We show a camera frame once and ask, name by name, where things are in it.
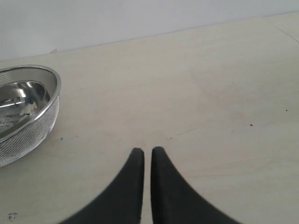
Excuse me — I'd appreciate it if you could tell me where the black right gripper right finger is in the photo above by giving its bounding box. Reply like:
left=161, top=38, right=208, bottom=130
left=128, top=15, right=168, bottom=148
left=151, top=147, right=238, bottom=224

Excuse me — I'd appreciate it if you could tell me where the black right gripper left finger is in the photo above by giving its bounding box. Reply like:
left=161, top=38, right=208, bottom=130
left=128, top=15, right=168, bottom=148
left=62, top=148, right=144, bottom=224

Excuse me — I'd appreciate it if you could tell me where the small stainless steel bowl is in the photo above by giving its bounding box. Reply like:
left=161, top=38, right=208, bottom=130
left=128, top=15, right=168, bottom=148
left=0, top=81, right=50, bottom=138

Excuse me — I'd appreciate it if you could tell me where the steel mesh colander basket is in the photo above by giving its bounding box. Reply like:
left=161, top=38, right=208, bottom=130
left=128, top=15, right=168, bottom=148
left=0, top=65, right=61, bottom=167

